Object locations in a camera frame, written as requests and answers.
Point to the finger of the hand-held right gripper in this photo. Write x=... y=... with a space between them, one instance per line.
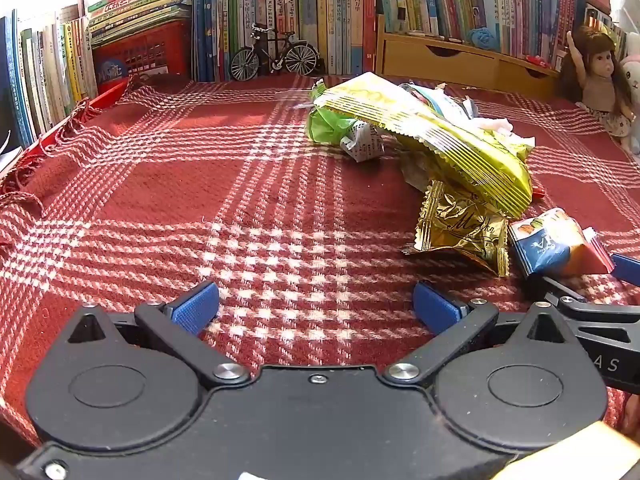
x=620 y=362
x=629 y=269

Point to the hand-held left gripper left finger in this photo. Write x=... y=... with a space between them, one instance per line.
x=192 y=307

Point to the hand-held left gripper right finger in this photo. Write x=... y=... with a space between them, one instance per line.
x=436 y=307

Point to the blue orange snack packet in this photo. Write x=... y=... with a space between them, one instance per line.
x=550 y=246

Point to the green snack wrapper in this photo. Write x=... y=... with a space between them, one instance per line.
x=327 y=127

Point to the row of upright books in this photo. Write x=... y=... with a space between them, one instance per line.
x=475 y=0
x=300 y=15
x=45 y=75
x=602 y=27

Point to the flat stack of books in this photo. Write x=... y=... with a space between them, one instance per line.
x=140 y=7

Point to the gold snack wrapper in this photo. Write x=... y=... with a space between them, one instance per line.
x=460 y=227

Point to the red plaid blanket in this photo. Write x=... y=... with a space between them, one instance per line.
x=200 y=200

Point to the large yellow snack bag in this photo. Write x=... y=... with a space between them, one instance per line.
x=450 y=150

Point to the white pink bunny plush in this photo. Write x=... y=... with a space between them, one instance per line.
x=632 y=90

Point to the crumpled printed paper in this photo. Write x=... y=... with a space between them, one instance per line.
x=362 y=142

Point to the long-haired doll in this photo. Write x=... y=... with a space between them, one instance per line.
x=597 y=80

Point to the white crumpled tissue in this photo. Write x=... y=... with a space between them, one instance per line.
x=495 y=125

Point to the white teal wrapper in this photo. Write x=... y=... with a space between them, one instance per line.
x=440 y=102

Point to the small red toy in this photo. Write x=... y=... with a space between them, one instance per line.
x=536 y=61

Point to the clear plastic wrapper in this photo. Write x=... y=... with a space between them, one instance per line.
x=300 y=100

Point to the white paper sheets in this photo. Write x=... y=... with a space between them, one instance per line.
x=9 y=155

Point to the wooden drawer organizer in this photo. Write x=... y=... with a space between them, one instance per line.
x=450 y=65

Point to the red plastic crate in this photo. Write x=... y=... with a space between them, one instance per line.
x=150 y=55

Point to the miniature black bicycle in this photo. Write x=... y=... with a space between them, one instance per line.
x=275 y=57

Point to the blue knitted item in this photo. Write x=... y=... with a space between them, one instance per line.
x=483 y=38

